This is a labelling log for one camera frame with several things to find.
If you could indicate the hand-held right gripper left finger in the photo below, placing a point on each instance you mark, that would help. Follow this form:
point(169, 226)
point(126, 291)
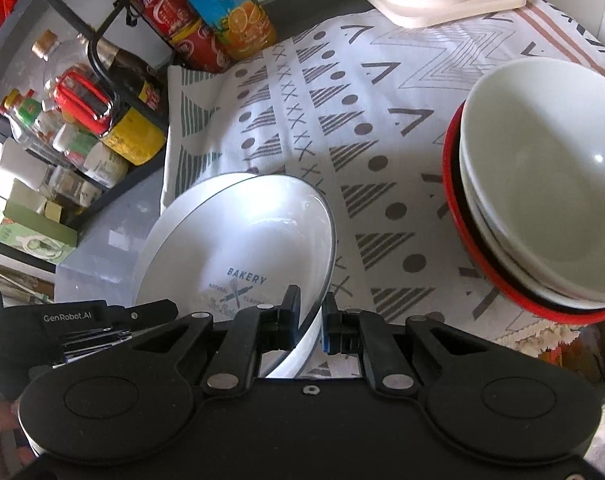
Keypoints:
point(293, 317)

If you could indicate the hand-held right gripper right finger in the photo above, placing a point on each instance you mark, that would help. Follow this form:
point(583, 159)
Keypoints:
point(326, 325)

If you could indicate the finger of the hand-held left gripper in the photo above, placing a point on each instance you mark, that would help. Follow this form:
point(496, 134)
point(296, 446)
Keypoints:
point(142, 311)

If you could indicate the white plate blue print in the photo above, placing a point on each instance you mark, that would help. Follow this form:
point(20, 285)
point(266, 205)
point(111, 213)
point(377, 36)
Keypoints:
point(242, 255)

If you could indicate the red and black bowl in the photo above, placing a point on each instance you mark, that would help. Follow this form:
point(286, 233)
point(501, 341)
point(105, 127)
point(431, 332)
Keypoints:
point(455, 210)

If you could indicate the pale green bowl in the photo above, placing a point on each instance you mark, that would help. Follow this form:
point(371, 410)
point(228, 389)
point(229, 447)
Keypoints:
point(547, 175)
point(487, 240)

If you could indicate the person's left hand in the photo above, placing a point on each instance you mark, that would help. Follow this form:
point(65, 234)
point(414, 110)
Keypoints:
point(2, 435)

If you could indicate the green carton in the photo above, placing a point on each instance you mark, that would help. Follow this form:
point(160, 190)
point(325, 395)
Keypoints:
point(35, 240)

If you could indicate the patterned fringed tablecloth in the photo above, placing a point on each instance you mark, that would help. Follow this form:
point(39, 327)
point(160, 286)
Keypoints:
point(362, 125)

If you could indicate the green label condiment bottle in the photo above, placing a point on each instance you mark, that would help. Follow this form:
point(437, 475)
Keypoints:
point(30, 109)

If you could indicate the red cap condiment bottle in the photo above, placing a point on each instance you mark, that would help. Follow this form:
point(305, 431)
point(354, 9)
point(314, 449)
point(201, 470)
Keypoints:
point(10, 107)

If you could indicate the dark sauce bottle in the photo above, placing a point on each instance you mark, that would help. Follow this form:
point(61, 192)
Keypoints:
point(127, 72)

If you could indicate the black metal rack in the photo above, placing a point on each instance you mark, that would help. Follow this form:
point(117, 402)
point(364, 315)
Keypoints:
point(105, 67)

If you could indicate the clear bottle tan cap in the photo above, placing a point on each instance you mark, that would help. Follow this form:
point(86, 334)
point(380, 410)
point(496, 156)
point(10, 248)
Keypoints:
point(57, 57)

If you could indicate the red soda can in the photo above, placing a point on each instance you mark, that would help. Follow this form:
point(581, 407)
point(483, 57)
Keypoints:
point(165, 7)
point(202, 47)

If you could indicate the orange juice bottle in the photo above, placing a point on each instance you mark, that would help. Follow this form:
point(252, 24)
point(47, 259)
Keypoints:
point(227, 5)

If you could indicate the cream kettle base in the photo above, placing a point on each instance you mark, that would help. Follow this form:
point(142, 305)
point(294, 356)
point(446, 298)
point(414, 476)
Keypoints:
point(492, 2)

